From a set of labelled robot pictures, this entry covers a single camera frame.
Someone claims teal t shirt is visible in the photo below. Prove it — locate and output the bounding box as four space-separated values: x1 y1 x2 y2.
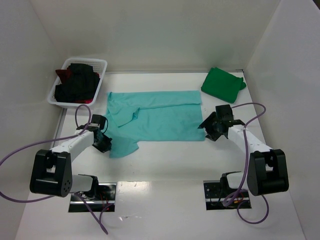
105 90 205 159

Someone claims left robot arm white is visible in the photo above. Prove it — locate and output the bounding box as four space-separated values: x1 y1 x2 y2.
29 114 112 198

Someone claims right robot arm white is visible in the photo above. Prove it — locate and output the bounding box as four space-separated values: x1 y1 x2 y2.
198 104 289 196

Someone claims dark green folded t shirt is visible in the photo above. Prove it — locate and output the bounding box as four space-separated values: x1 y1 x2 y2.
200 67 247 104

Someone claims black garment in basket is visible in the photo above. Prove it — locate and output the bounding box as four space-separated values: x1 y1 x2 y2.
54 63 100 104

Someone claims red garment in basket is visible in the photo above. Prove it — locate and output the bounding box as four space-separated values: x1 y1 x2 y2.
55 68 73 84

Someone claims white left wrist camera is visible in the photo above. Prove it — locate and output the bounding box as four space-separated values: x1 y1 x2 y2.
88 122 100 130

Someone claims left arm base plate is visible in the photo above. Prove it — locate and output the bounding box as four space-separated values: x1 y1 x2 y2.
68 183 117 213

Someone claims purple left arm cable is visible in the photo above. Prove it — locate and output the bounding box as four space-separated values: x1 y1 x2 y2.
0 104 110 235

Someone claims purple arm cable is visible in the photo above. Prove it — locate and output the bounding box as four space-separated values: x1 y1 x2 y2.
0 104 110 235
223 102 270 223

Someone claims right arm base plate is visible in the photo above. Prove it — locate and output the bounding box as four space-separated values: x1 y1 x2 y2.
203 181 252 211

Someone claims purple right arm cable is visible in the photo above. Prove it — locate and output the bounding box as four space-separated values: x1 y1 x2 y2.
223 102 270 223

